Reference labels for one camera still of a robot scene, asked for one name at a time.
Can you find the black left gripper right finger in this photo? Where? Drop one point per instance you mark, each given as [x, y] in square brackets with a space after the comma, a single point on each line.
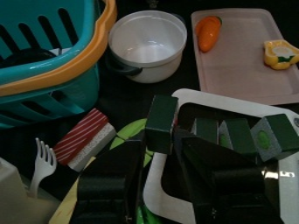
[221, 180]

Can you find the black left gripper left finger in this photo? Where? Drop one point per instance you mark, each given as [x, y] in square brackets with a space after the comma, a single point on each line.
[107, 180]

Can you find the dark green toy sushi roll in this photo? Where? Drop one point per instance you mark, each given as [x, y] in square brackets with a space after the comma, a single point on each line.
[161, 124]
[205, 129]
[239, 135]

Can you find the red striped toy nigiri sushi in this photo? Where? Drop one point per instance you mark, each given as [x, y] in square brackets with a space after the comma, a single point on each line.
[81, 140]

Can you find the light green plate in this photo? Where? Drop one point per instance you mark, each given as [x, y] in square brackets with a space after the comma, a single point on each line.
[129, 129]

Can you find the green cucumber toy sushi roll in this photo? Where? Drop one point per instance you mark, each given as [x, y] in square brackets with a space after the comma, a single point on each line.
[277, 135]

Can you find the white black sushi tray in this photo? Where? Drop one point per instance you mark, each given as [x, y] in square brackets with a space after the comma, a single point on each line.
[217, 100]

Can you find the pale yellow flat piece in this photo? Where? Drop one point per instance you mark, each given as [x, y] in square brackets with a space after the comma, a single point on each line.
[65, 208]

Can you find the white plastic fork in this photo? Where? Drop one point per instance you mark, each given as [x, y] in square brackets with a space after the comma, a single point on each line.
[42, 163]

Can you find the white plastic box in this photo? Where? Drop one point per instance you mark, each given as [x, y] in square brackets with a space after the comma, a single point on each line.
[17, 201]

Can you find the pink rectangular tray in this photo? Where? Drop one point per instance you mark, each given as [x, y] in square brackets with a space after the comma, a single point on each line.
[240, 67]

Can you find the teal basket with orange rim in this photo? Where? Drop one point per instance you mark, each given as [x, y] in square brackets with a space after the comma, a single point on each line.
[57, 67]

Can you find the yellow toy pepper slice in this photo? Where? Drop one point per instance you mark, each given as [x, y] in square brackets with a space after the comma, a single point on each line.
[280, 55]

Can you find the dark object inside basket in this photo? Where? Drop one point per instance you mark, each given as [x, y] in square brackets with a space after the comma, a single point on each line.
[25, 57]

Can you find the white toy pot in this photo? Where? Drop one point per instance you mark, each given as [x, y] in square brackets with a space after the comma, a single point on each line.
[149, 43]

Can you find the orange toy carrot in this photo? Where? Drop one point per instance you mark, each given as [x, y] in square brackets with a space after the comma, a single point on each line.
[208, 33]

